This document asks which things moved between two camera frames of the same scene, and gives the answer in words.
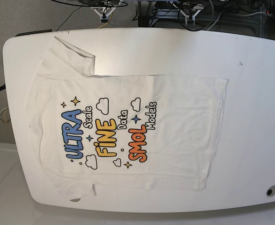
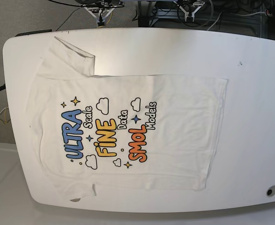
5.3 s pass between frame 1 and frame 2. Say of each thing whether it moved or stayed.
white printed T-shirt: stayed
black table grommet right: stayed
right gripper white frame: moved
